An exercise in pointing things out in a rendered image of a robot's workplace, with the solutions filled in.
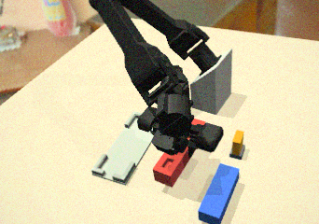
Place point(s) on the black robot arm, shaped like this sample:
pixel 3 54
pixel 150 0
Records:
pixel 147 65

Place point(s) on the yellow block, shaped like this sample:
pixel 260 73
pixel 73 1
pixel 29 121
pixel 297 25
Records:
pixel 237 143

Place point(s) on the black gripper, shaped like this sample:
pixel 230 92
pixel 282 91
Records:
pixel 205 137

